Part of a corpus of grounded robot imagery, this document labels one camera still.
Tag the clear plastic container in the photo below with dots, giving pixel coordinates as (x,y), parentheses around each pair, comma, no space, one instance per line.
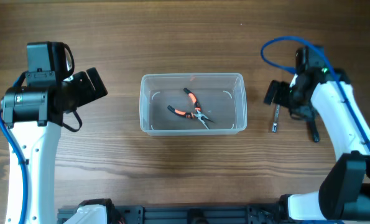
(179,104)

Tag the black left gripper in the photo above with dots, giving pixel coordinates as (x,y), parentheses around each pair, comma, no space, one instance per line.
(88,93)

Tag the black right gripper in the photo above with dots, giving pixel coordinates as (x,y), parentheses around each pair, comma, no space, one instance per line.
(306,112)

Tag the red black screwdriver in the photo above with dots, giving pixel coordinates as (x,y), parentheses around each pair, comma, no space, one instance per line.
(313,131)

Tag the orange black needle-nose pliers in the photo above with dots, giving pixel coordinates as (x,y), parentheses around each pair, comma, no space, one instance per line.
(196,111)

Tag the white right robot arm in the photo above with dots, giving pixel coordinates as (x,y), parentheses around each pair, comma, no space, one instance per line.
(345,192)

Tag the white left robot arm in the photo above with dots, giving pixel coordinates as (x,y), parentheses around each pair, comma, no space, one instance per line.
(31,119)

